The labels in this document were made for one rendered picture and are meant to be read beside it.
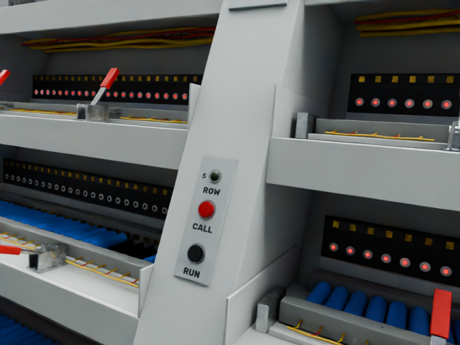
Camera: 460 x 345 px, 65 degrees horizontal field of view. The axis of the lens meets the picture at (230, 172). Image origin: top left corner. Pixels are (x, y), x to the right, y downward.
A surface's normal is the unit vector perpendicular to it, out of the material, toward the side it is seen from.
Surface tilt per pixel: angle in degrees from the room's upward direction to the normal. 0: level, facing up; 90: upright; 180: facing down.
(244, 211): 90
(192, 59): 90
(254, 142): 90
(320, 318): 109
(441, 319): 74
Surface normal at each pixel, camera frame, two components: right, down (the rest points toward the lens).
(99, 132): -0.48, 0.07
